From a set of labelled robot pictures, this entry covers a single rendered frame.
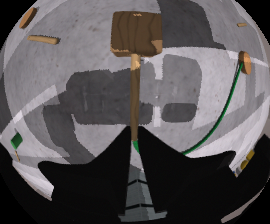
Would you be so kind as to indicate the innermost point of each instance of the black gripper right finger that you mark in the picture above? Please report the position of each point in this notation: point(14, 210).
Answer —
point(168, 172)

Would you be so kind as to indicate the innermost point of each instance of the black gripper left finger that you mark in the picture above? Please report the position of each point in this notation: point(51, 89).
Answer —
point(105, 177)

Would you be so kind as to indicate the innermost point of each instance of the green cylinder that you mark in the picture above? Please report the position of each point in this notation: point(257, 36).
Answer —
point(17, 140)

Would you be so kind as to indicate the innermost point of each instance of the brown wooden block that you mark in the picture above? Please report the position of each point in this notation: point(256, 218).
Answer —
point(136, 33)

